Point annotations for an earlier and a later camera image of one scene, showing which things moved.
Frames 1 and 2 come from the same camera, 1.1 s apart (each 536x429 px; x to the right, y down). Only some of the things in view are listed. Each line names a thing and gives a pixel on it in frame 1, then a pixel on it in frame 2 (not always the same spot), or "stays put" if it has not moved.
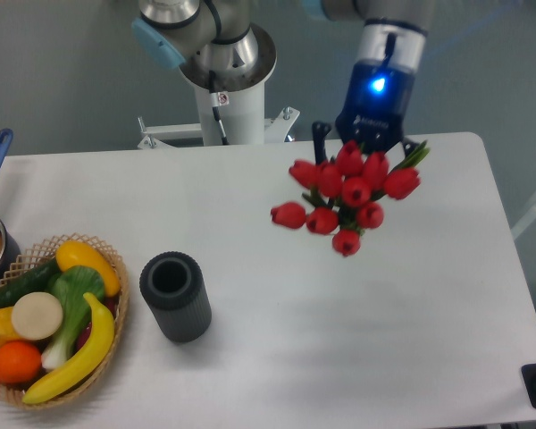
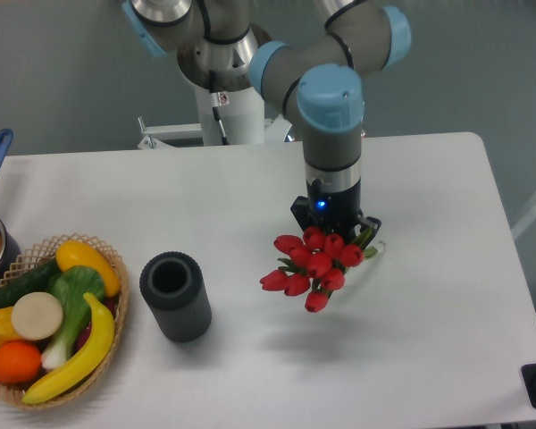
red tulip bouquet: [342, 197] -> [317, 262]
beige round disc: [37, 315] stays put
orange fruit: [16, 362] stays put
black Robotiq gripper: [376, 101] -> [337, 213]
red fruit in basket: [112, 304] stays put
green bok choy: [71, 285] stays put
